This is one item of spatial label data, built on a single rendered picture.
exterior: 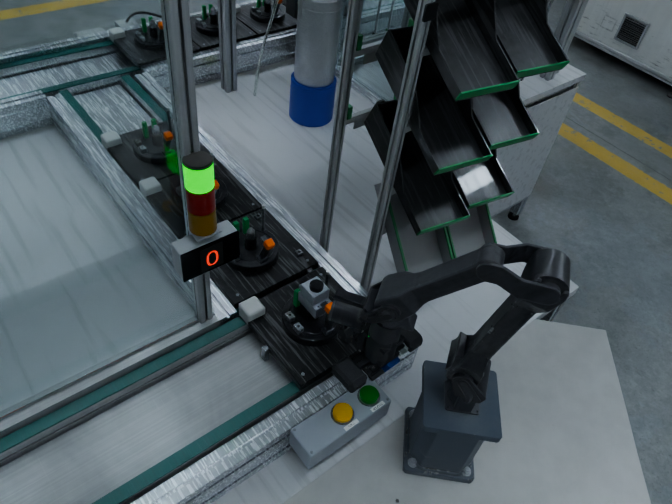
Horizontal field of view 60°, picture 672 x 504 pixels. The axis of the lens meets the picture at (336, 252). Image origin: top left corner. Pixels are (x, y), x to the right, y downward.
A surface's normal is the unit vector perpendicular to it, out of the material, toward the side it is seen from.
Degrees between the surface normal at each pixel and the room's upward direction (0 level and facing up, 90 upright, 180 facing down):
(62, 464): 0
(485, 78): 25
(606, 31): 90
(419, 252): 45
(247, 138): 0
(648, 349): 0
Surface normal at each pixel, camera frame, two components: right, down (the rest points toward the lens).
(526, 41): 0.29, -0.35
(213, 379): 0.11, -0.70
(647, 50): -0.78, 0.39
